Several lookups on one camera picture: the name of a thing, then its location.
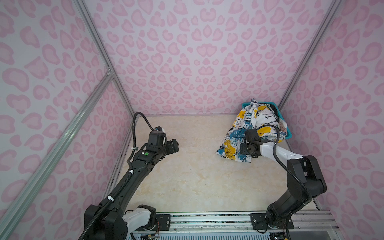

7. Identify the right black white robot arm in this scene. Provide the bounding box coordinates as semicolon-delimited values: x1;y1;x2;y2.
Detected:
241;141;327;229

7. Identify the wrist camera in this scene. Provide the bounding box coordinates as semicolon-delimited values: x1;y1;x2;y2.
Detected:
154;126;165;134
245;129;261;144

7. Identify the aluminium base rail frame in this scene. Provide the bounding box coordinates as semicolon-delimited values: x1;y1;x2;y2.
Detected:
83;209;346;240

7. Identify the white yellow blue printed garment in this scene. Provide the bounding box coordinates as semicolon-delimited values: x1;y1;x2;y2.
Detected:
216;111;283;163

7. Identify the teal plastic laundry basket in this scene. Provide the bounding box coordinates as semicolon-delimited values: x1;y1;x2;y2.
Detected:
238;99;292;142

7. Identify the diagonal aluminium wall strut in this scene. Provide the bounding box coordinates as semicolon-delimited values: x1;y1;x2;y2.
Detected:
1;72;115;240

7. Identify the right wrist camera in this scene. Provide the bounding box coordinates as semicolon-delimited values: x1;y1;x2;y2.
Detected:
245;129;261;144

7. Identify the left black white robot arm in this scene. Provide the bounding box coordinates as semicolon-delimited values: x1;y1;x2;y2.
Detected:
79;129;179;240

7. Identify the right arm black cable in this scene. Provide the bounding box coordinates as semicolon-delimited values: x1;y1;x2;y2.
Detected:
254;124;313;205

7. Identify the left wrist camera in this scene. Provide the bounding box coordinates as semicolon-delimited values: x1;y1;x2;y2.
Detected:
154;126;165;134

